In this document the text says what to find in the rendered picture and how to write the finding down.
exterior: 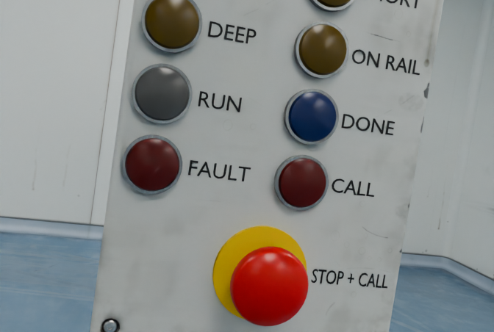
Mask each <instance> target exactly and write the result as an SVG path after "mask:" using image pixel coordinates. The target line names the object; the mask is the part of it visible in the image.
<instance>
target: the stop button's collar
mask: <svg viewBox="0 0 494 332"><path fill-rule="evenodd" d="M267 246H274V247H279V248H284V249H285V250H288V251H290V252H291V253H293V254H294V255H295V256H296V257H297V258H298V259H299V260H300V261H301V263H302V264H303V265H304V268H305V270H306V271H307V263H306V259H305V256H304V253H303V251H302V249H301V247H300V246H299V244H298V243H297V241H295V240H294V238H292V237H291V236H290V235H289V234H287V233H286V232H284V231H283V230H280V229H278V228H275V227H271V226H266V225H259V226H254V227H250V228H246V229H243V230H242V231H239V232H238V233H236V234H235V235H233V236H232V237H231V238H229V239H228V240H227V241H226V243H225V244H224V245H223V246H222V248H221V249H220V251H219V252H218V255H217V257H216V259H215V263H214V267H213V272H212V279H213V286H214V288H215V292H216V295H217V296H218V299H219V300H220V302H221V303H222V304H223V306H224V307H225V308H226V309H227V310H228V311H230V312H231V313H232V314H233V315H235V316H237V317H239V318H242V319H244V318H243V317H241V315H240V314H239V313H238V311H237V309H236V308H235V306H234V303H233V302H232V298H231V295H230V281H231V277H232V273H233V272H234V269H235V268H236V266H237V264H238V263H239V262H240V260H241V259H242V258H243V257H244V256H246V255H247V254H248V253H250V252H252V251H253V250H256V249H258V248H263V247H267ZM314 271H318V270H317V269H314V270H313V272H312V273H313V275H314V277H315V281H313V280H311V282H313V283H315V282H316V281H317V277H316V275H315V274H314ZM319 271H320V272H322V273H321V282H320V284H321V283H322V278H323V272H326V270H319ZM329 273H334V280H333V282H329V281H328V276H329ZM340 273H342V274H343V275H342V277H340ZM363 275H366V276H368V274H367V273H362V274H361V276H360V277H359V285H360V286H366V284H364V285H362V284H361V283H360V279H361V277H362V276H363ZM343 276H344V273H343V272H342V271H339V272H338V277H337V285H338V281H339V279H342V278H343ZM371 279H373V281H371ZM335 280H336V273H335V271H333V270H331V271H329V272H328V273H327V276H326V281H327V283H328V284H333V283H334V282H335ZM384 280H385V275H384V278H383V283H382V286H378V281H379V274H378V275H377V280H376V288H381V287H382V288H387V286H384ZM369 283H371V284H373V287H375V284H374V278H373V273H372V275H371V277H370V279H369V282H368V284H367V286H366V287H368V285H369Z"/></svg>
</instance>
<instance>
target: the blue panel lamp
mask: <svg viewBox="0 0 494 332"><path fill-rule="evenodd" d="M288 119H289V124H290V128H291V129H292V131H293V133H294V134H295V135H296V136H297V137H299V138H300V139H302V140H304V141H307V142H316V141H319V140H322V139H324V138H325V137H327V136H328V135H329V134H330V133H331V131H332V129H333V128H334V125H335V122H336V111H335V108H334V105H333V103H332V102H331V100H330V99H329V98H328V97H327V96H325V95H324V94H322V93H318V92H307V93H303V94H301V95H300V96H299V97H297V99H296V100H295V101H294V102H293V103H292V105H291V107H290V111H289V117H288Z"/></svg>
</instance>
